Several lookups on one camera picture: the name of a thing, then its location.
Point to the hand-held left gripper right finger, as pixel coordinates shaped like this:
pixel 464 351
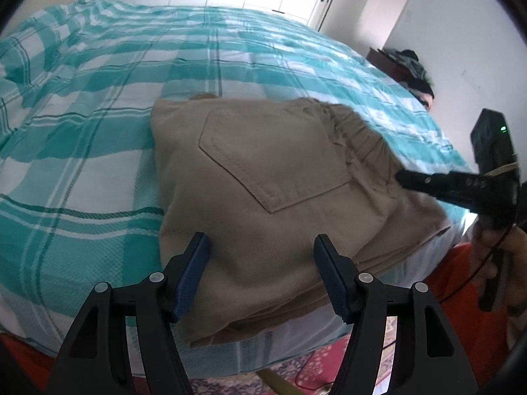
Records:
pixel 333 279

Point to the pile of dark clothes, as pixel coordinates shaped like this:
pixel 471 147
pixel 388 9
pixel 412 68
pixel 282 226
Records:
pixel 411 70

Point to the red patterned rug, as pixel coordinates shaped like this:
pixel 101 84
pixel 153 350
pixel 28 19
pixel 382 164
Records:
pixel 313 362

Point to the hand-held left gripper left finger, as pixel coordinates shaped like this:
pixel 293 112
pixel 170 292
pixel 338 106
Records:
pixel 191 279

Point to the pale wooden slat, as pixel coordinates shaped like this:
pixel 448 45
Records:
pixel 280 382

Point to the person's orange clothing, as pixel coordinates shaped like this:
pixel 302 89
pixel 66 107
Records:
pixel 453 317

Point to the dark brown chest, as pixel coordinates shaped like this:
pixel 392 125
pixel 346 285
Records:
pixel 383 63

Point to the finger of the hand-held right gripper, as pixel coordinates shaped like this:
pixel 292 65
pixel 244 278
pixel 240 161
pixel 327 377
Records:
pixel 436 183

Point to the white door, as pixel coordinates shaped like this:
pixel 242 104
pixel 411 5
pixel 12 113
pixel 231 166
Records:
pixel 350 0

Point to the teal plaid blanket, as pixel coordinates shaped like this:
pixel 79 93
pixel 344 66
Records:
pixel 103 131

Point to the beige pants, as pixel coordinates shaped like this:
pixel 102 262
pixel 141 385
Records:
pixel 267 164

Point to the person's right hand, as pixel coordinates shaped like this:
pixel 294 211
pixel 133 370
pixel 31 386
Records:
pixel 516 255

